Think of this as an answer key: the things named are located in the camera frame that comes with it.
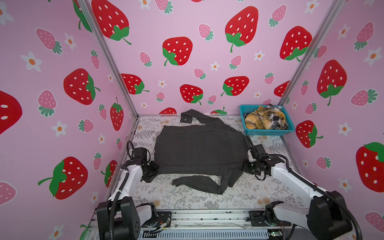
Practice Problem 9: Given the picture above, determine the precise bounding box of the yellow plaid shirt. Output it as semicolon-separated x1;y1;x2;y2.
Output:
245;105;288;130

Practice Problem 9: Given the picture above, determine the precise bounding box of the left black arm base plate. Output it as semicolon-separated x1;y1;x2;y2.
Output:
138;209;172;228

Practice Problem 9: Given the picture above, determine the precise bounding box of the right black corrugated cable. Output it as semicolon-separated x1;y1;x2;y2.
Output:
245;134;364;240

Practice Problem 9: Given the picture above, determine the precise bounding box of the black corrugated cable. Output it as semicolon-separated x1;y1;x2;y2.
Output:
107;140;136;240
245;134;364;240

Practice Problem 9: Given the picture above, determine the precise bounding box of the dark grey pinstripe shirt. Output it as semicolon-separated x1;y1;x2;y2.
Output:
154;110;249;195

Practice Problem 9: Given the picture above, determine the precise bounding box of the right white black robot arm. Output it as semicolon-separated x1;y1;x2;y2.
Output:
243;143;362;240

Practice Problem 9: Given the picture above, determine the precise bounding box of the teal plastic basket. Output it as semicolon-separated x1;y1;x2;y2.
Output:
240;104;295;137

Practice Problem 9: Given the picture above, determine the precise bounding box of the left black corrugated cable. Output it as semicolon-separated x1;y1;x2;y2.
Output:
107;140;136;240

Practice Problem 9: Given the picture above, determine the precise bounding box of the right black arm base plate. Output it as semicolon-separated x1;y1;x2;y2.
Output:
246;201;292;227

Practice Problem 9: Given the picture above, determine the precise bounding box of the aluminium frame rail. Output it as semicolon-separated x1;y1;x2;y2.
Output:
86;208;338;240

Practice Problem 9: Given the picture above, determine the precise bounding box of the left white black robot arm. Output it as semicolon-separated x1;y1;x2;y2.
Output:
96;148;159;240

